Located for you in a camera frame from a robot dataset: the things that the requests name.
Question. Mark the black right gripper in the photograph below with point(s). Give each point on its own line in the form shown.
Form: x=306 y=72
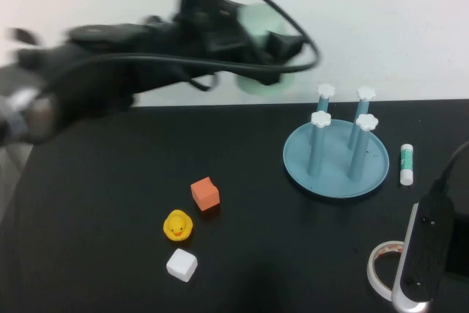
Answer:
x=462 y=247

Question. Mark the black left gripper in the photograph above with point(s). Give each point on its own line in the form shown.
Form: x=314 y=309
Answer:
x=212 y=31

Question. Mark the light green plastic cup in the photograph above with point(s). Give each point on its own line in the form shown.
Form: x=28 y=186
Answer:
x=256 y=16

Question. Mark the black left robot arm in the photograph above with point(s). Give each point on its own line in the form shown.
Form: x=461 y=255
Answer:
x=91 y=82

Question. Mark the blue cup stand with posts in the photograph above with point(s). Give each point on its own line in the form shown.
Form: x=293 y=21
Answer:
x=370 y=166

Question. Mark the white tape roll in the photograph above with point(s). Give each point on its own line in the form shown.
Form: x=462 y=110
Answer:
x=371 y=272

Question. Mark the white green glue stick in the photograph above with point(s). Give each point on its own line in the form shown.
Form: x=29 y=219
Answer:
x=406 y=166

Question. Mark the orange foam cube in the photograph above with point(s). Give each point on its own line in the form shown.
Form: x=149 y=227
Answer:
x=205 y=194

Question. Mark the yellow rubber duck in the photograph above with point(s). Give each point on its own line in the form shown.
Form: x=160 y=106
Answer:
x=177 y=227

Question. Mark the white foam cube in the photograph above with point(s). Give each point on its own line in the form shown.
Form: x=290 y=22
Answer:
x=181 y=265

